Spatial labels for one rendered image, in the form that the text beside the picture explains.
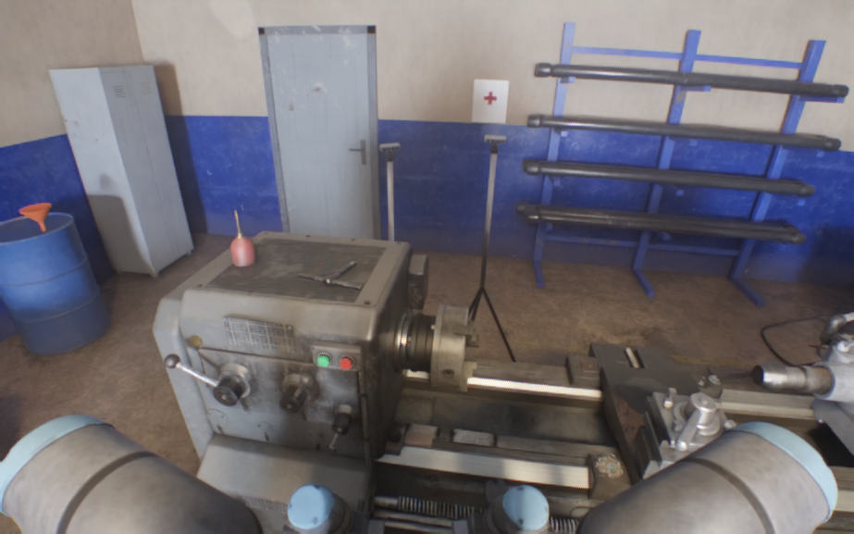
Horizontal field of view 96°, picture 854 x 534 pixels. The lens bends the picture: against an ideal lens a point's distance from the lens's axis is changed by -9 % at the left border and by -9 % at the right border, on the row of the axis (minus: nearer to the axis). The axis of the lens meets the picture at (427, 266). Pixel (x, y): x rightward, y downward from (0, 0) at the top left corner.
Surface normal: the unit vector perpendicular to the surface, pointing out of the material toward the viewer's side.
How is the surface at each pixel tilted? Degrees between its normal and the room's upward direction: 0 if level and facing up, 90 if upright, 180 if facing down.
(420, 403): 0
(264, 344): 90
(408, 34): 90
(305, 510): 19
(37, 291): 90
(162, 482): 33
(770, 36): 90
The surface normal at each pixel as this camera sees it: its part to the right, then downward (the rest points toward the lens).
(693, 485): -0.34, -0.89
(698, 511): -0.41, -0.64
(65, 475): -0.08, -0.75
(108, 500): 0.13, -0.72
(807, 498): 0.31, -0.33
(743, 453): -0.09, -0.97
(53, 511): -0.27, -0.33
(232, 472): -0.06, -0.52
